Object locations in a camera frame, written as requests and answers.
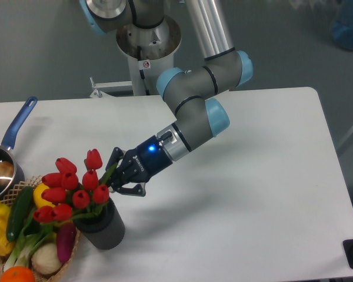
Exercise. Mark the red tulip bouquet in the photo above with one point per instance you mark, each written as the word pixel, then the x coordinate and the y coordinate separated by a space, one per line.
pixel 71 198

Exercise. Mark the brown bread bun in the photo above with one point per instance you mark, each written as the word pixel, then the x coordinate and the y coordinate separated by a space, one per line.
pixel 6 172

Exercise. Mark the green bok choy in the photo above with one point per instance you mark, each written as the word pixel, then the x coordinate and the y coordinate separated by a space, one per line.
pixel 32 236

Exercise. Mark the blue transparent container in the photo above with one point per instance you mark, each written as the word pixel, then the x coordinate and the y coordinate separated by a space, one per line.
pixel 342 26

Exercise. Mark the dark grey ribbed vase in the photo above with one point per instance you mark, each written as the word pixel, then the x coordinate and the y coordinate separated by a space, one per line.
pixel 104 231

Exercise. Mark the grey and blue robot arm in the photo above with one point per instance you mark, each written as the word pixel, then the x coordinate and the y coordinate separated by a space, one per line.
pixel 189 95

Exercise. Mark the woven wicker basket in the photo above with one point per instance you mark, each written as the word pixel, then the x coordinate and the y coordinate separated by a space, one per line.
pixel 8 200

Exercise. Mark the purple eggplant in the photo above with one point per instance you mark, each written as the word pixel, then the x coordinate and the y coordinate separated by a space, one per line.
pixel 65 240

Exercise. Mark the green cucumber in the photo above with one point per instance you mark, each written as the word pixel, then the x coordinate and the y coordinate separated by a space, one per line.
pixel 18 213

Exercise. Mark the orange fruit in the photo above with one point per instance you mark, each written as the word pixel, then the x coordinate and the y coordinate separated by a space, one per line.
pixel 17 274

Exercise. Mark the yellow squash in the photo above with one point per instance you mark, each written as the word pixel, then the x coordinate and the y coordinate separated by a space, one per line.
pixel 39 196

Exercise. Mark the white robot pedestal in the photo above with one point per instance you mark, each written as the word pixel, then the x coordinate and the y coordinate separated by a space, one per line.
pixel 149 52

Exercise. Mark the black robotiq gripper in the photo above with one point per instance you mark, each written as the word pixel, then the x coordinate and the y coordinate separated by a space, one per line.
pixel 138 165

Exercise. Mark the blue handled saucepan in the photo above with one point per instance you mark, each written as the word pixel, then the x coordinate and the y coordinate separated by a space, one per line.
pixel 8 143

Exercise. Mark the white garlic bulb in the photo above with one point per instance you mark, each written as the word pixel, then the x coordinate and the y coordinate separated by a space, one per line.
pixel 45 260

